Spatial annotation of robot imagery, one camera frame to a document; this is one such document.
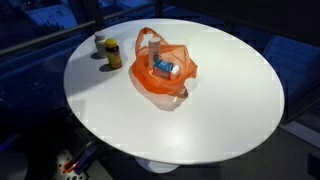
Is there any blue and white bottle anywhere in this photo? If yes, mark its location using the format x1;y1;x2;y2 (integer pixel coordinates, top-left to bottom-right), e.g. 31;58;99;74
153;59;181;80

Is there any orange-handled tool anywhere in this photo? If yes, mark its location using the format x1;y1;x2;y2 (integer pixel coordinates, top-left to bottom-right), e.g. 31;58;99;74
62;141;95;174

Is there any white table pedestal base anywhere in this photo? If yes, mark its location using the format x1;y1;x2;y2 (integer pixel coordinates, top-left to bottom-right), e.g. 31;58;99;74
134;156;181;175

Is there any small dark-capped jar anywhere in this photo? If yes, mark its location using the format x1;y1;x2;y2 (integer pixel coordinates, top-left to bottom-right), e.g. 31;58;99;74
93;31;108;59

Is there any orange plastic bag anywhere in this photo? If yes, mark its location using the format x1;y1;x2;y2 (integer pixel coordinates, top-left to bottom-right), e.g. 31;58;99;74
129;26;199;97

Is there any metal railing bar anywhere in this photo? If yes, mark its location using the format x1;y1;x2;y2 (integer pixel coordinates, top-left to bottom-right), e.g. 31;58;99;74
0;2;162;57

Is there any tall white bottle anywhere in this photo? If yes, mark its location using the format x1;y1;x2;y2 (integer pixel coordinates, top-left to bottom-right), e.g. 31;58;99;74
147;36;162;67

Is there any perforated metal plate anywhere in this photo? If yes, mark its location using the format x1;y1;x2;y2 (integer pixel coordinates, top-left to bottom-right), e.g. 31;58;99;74
54;149;90;180

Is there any amber bottle with yellow cap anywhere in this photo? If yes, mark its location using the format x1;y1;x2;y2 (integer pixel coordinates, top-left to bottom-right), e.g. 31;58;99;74
104;38;123;70

